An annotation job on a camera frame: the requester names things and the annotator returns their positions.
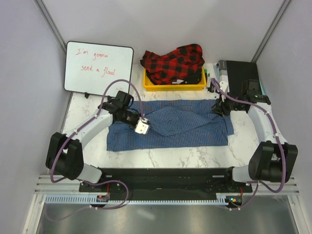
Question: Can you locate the blue checkered long sleeve shirt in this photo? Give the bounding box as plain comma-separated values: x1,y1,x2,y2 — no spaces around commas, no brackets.
107,99,234,152

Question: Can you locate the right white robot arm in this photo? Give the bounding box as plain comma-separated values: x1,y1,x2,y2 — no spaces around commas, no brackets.
211,78,298,192

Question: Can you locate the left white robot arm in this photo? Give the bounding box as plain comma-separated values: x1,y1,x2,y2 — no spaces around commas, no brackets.
45,91,150,192

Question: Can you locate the black notebook stack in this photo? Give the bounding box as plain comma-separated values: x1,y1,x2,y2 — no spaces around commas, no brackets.
226,60,263,98

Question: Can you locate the purple cap marker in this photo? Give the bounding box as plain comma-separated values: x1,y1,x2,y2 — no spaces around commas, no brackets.
207,78,215,93

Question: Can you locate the yellow plastic bin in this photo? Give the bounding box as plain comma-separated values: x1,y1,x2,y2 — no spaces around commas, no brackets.
142,67,207,92

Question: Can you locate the red black plaid shirt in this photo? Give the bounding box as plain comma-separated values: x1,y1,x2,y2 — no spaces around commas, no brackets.
140,44,205,85

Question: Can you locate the white dry-erase board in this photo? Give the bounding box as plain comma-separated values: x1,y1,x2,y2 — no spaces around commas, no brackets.
64,41,134,96

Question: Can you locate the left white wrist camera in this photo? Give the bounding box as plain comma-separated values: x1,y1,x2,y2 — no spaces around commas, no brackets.
135,117,150,135

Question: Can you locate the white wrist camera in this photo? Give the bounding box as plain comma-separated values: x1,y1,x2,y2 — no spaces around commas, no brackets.
219,81,229,102
135,117,150,135

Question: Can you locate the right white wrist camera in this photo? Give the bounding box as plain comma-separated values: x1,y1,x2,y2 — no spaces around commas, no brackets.
219,81,229,102

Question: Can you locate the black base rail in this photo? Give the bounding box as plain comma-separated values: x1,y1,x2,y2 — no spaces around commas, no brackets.
79,168,253,200

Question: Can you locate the white slotted cable duct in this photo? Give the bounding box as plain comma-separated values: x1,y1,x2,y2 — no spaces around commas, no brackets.
44,194,229,206

